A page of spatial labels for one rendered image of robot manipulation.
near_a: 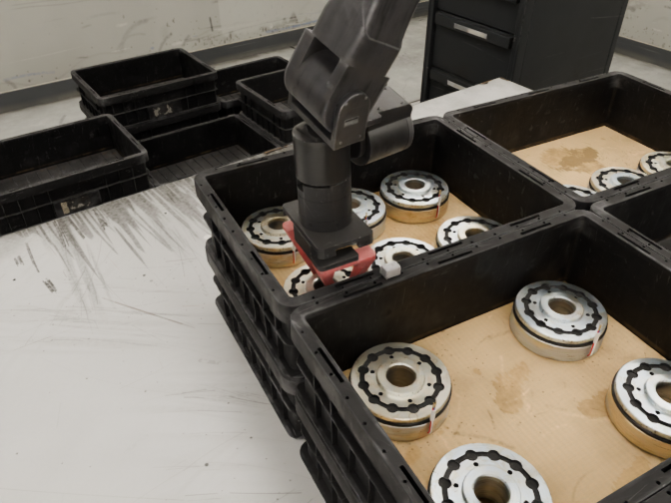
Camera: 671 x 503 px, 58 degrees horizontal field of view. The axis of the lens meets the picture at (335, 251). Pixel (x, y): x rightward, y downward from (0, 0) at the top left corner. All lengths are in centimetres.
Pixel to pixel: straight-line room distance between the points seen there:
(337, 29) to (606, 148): 73
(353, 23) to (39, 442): 61
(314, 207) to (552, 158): 59
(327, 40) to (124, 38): 320
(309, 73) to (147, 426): 49
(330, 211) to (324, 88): 14
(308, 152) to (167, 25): 322
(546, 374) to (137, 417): 50
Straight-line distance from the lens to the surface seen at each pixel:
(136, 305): 98
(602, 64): 270
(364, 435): 50
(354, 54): 53
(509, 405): 66
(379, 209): 86
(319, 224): 63
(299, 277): 74
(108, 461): 80
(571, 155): 114
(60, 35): 362
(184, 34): 384
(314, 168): 60
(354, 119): 56
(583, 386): 71
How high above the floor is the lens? 133
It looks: 37 degrees down
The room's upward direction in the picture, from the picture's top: straight up
